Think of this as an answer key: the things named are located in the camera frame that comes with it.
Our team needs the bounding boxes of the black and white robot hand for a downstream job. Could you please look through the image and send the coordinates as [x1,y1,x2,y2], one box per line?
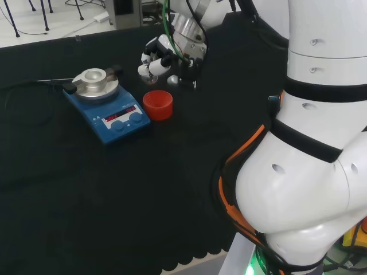
[137,30,207,85]

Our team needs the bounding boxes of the clear glass round-bottom flask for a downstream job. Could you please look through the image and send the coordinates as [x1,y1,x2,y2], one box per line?
[143,70,160,85]

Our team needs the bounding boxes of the heater with blue base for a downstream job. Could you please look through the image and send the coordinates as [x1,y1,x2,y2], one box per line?
[62,65,151,147]

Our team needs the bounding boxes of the grey metal cabinet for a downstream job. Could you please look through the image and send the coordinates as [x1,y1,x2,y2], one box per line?
[107,0,145,31]

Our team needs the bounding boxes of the thin metal temperature probe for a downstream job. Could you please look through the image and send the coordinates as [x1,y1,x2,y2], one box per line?
[36,77,76,83]

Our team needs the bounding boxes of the dark chair legs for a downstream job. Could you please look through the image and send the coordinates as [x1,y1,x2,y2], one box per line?
[0,0,85,38]

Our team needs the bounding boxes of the black cloth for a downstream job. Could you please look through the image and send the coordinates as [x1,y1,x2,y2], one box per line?
[0,13,290,275]

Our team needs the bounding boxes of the yellow stop button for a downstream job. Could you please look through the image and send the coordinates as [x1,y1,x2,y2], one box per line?
[342,216,367,249]

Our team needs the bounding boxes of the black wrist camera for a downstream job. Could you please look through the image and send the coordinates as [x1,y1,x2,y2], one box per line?
[178,58,202,91]

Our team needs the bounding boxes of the green cable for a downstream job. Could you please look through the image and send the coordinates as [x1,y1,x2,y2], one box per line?
[161,0,190,63]

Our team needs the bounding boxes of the red plastic flask ring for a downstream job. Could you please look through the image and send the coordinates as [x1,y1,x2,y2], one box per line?
[142,89,174,121]

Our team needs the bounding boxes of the orange cable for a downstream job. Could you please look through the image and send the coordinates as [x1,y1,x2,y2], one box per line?
[217,88,286,260]

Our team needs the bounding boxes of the black heater cable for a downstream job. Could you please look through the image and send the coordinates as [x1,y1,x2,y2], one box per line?
[0,80,69,128]

